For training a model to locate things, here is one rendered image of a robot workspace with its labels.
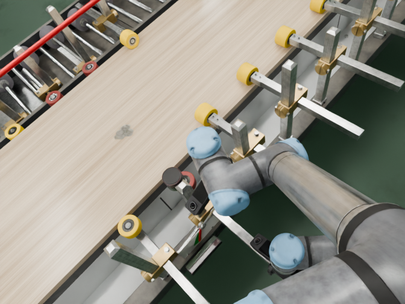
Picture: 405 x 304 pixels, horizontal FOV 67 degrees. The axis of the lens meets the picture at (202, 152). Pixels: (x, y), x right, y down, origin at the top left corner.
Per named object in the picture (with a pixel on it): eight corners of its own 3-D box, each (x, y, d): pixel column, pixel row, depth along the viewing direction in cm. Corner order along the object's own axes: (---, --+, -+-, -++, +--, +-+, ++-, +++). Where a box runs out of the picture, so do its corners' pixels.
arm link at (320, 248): (358, 287, 70) (309, 288, 72) (348, 237, 76) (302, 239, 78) (367, 283, 64) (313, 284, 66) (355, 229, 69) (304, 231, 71)
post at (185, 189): (217, 227, 129) (190, 184, 88) (211, 233, 129) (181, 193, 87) (211, 222, 131) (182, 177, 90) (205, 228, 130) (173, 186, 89)
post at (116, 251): (172, 272, 120) (119, 247, 79) (166, 279, 119) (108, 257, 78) (166, 266, 122) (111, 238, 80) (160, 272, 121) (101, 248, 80)
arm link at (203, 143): (191, 162, 63) (178, 132, 68) (202, 183, 73) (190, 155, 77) (226, 146, 63) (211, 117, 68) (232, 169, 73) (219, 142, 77)
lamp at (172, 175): (200, 199, 109) (184, 175, 90) (189, 211, 107) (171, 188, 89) (188, 189, 111) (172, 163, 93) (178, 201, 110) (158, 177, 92)
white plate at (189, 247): (229, 209, 125) (226, 201, 116) (185, 259, 119) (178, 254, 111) (228, 209, 125) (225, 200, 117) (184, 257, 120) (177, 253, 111)
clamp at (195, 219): (223, 201, 115) (221, 196, 110) (199, 228, 112) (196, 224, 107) (213, 192, 117) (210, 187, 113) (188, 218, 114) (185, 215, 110)
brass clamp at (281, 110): (308, 98, 117) (309, 89, 113) (286, 121, 114) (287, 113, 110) (295, 90, 120) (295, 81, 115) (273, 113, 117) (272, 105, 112)
